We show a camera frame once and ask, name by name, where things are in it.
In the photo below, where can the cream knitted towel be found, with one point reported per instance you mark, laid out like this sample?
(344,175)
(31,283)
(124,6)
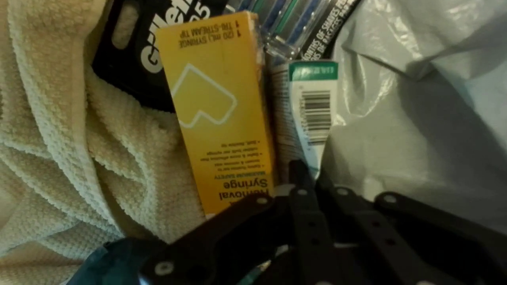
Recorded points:
(64,148)

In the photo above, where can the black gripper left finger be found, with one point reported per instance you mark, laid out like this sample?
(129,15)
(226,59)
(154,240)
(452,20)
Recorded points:
(311,238)

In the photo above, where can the small white green box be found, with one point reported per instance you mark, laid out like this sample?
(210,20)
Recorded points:
(311,105)

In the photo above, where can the yellow cardboard box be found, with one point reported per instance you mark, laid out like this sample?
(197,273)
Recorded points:
(222,116)

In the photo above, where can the grey plastic bag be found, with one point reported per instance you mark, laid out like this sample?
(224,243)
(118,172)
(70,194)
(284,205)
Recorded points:
(422,132)

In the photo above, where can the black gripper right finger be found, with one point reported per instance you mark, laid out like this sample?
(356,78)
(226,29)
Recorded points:
(401,243)

